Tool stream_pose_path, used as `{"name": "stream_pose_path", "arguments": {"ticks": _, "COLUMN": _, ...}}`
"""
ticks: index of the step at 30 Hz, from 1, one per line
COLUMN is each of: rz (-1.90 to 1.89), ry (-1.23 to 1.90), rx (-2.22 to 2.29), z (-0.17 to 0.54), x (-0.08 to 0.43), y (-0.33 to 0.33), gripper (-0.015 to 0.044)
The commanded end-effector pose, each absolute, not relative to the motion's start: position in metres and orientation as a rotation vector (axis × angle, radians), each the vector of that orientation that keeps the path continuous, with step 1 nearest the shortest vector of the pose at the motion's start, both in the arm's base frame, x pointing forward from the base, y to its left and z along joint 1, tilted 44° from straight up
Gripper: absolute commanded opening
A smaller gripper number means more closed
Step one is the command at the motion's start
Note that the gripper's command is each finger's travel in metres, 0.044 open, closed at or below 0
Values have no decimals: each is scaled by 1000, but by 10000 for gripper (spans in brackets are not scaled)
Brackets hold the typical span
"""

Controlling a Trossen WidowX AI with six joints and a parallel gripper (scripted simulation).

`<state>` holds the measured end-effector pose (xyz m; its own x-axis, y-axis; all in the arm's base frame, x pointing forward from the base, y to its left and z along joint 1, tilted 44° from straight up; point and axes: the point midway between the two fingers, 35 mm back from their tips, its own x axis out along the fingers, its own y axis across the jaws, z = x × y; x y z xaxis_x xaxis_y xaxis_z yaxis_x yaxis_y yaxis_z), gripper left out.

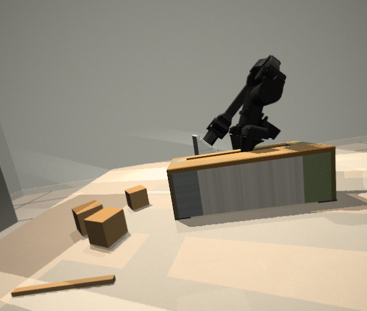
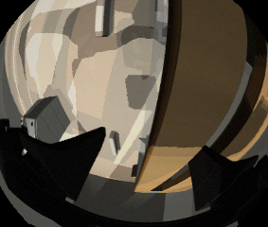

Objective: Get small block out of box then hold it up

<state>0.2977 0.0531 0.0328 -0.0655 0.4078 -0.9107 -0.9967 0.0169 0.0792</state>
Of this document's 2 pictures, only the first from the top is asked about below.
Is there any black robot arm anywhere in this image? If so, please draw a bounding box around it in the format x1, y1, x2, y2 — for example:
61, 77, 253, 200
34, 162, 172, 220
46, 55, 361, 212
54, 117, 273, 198
203, 55, 286, 146

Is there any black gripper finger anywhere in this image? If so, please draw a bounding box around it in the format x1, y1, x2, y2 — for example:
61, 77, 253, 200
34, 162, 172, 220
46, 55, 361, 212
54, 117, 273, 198
230, 135, 241, 150
240, 136, 264, 152

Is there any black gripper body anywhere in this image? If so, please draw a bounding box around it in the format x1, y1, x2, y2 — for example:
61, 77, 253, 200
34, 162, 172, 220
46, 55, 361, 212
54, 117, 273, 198
229, 107, 270, 140

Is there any tan flat bar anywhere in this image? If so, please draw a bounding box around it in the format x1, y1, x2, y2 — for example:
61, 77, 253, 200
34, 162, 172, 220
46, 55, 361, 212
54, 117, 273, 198
11, 274, 115, 297

